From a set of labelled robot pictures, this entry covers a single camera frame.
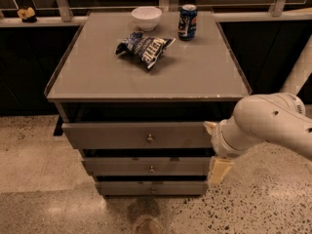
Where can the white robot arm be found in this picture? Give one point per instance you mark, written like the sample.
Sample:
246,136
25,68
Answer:
278,118

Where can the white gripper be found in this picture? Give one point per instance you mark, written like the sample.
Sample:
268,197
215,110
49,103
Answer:
218,139

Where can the grey top drawer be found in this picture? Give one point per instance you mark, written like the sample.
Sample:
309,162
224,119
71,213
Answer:
137,135

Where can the grey drawer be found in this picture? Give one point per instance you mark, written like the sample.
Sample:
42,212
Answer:
143,166
137,135
138,188

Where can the yellow black object on ledge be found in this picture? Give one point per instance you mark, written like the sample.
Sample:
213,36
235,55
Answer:
27,14

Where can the blue soda can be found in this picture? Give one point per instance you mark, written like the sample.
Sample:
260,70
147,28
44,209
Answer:
187,22

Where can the metal window railing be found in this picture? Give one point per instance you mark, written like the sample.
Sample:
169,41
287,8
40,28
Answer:
75,12

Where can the white ceramic bowl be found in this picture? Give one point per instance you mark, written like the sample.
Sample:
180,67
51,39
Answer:
146,18

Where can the grey middle drawer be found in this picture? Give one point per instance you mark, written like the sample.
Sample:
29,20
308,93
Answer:
143,166

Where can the grey drawer cabinet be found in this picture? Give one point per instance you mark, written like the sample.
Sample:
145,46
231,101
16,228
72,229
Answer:
193,81

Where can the blue Kettle chip bag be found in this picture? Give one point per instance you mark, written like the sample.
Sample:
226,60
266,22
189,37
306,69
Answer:
147,49

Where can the grey bottom drawer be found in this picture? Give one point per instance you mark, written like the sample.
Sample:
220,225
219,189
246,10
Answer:
138,188

